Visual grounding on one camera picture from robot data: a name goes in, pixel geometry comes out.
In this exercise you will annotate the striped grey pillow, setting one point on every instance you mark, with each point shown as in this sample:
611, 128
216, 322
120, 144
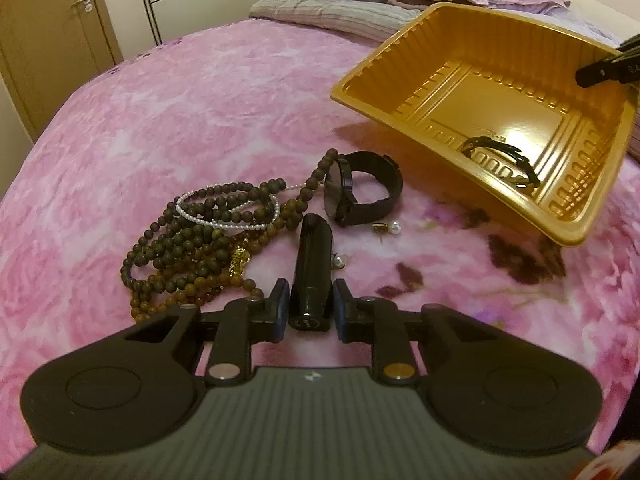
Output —
320, 10

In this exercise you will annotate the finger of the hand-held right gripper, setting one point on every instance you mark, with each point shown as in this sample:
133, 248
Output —
600, 70
631, 44

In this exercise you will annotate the pearl earring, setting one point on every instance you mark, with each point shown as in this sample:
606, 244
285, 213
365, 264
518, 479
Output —
396, 229
340, 261

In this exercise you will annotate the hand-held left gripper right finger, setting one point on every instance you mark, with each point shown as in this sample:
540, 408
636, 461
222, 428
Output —
342, 310

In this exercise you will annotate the black wristwatch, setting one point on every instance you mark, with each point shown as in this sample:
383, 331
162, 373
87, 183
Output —
340, 195

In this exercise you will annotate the pink floral blanket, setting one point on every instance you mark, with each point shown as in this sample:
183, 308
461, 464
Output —
150, 110

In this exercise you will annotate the gold plastic tray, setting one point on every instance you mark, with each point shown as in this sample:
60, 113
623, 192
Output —
500, 110

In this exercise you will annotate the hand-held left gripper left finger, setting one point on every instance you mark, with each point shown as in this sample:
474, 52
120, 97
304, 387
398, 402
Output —
281, 310

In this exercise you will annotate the small gold pendant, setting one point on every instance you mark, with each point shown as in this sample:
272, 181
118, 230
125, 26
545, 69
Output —
237, 260

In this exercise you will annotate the black lipstick tube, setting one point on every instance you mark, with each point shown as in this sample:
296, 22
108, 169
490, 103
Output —
312, 270

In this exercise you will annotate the brown wooden door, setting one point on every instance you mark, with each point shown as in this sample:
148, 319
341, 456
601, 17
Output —
35, 35

